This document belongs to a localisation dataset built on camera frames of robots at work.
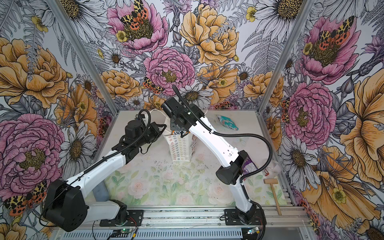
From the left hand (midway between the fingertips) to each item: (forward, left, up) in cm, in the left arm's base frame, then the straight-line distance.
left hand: (167, 129), depth 80 cm
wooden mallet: (-20, -58, -23) cm, 65 cm away
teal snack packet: (+17, -37, -14) cm, 43 cm away
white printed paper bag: (-5, -7, -7) cm, 11 cm away
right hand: (-3, -8, +4) cm, 9 cm away
